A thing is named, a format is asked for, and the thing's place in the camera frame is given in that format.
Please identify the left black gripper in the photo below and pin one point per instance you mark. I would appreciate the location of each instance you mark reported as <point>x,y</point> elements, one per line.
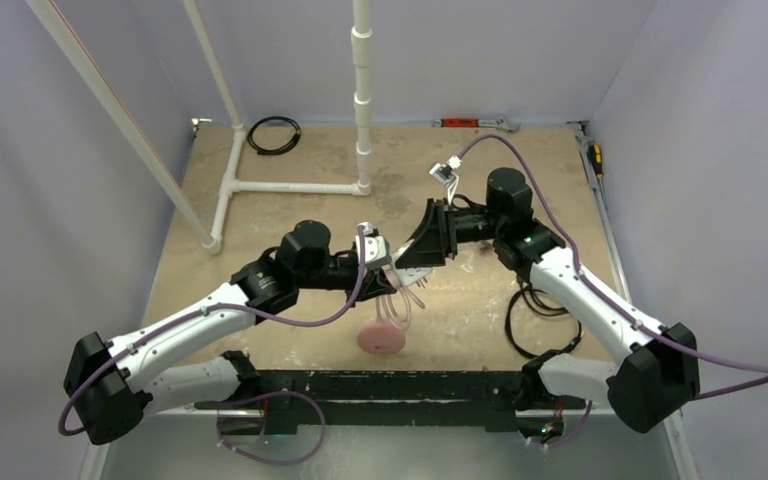
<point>374,284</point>

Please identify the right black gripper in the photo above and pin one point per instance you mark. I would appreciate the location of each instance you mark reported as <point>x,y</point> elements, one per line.
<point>447,232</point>

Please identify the pink round power strip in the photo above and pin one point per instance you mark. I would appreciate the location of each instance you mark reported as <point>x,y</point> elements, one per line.
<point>381,338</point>

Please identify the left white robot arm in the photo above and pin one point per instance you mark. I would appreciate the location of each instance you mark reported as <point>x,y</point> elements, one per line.
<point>113,384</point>

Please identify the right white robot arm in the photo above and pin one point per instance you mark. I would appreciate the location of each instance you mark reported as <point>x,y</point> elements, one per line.
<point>651,372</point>

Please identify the red adjustable wrench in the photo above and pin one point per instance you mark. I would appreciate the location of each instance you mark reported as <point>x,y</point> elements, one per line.
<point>500,124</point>

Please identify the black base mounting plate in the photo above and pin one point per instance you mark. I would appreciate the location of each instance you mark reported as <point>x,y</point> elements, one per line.
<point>289,399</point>

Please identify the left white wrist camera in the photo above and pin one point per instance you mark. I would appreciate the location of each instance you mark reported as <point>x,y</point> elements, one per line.
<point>373,248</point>

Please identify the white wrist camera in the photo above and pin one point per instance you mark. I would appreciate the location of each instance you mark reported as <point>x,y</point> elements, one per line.
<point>446,174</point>
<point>373,248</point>

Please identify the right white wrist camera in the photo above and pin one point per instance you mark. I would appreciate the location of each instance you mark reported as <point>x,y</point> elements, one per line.
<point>446,174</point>

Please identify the yellow handled screwdriver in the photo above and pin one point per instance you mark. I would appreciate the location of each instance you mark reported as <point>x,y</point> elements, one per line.
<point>595,158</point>

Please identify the white PVC pipe frame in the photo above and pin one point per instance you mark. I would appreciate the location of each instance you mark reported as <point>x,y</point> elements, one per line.
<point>61,32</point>

